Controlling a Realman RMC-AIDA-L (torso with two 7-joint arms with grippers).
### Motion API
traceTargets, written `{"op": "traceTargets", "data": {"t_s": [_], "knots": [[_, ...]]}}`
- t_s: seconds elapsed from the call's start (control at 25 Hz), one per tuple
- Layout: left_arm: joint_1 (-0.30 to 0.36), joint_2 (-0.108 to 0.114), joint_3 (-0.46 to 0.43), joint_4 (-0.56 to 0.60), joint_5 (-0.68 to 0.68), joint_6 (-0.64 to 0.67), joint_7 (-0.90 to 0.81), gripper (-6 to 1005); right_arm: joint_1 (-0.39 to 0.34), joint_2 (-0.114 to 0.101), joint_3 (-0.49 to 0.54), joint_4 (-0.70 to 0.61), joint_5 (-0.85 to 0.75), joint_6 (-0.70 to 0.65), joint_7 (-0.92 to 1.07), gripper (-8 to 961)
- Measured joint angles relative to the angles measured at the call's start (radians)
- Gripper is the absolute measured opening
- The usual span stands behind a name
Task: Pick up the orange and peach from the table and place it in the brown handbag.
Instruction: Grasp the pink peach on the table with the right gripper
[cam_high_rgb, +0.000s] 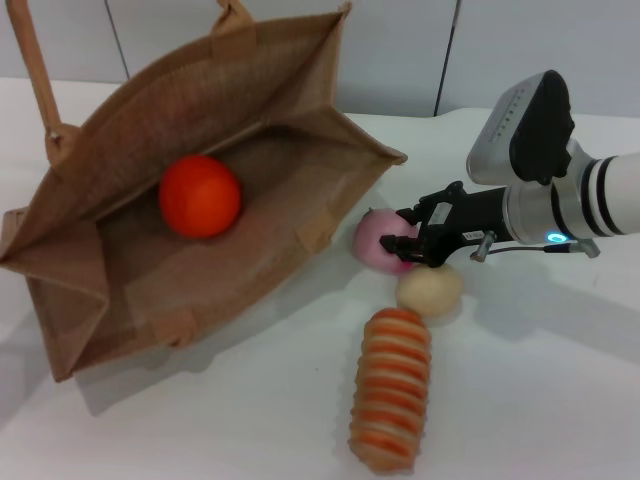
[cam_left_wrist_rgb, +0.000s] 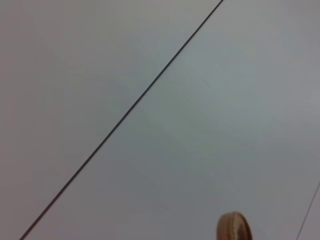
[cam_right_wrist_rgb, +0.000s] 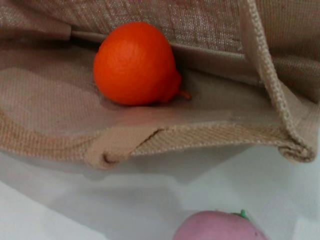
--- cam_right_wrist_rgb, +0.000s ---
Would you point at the orange toy fruit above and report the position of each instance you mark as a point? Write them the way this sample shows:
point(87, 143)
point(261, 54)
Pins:
point(132, 65)

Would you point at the brown woven handbag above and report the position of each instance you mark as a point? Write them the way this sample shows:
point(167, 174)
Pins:
point(50, 100)

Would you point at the pink toy peach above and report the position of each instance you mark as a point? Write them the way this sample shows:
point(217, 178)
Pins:
point(217, 228)

